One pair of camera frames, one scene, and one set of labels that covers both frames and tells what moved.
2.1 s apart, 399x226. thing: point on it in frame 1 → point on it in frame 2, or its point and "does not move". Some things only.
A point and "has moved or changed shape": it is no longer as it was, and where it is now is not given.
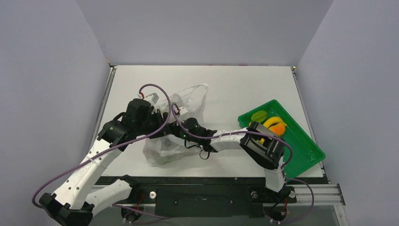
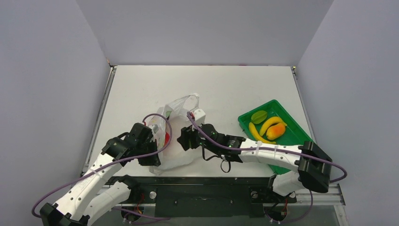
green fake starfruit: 259,116 does not move
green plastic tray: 305,153 does not move
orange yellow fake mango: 279,128 does not move
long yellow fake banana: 273,120 does not move
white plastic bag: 162,149 has moved or changed shape
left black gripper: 157,116 → 153,160
